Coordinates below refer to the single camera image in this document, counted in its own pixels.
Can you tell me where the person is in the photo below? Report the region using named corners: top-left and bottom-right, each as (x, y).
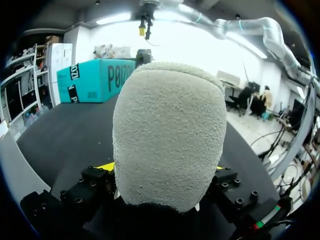
top-left (237, 86), bottom-right (261, 118)
top-left (259, 85), bottom-right (274, 121)

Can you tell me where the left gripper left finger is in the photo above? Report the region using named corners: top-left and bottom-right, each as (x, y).
top-left (59, 161), bottom-right (119, 222)

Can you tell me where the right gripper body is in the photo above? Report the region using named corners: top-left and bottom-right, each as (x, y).
top-left (138, 0), bottom-right (161, 19)

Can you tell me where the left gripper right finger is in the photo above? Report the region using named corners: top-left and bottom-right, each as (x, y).
top-left (211, 165), bottom-right (261, 222)

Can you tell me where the grey suede shoe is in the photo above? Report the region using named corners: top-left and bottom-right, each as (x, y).
top-left (111, 61), bottom-right (228, 216)

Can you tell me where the teal box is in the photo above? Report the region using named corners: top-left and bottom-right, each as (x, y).
top-left (56, 58), bottom-right (137, 104)

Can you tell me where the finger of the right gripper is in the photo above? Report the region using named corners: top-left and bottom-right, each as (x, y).
top-left (138, 16), bottom-right (147, 37)
top-left (145, 16), bottom-right (154, 41)

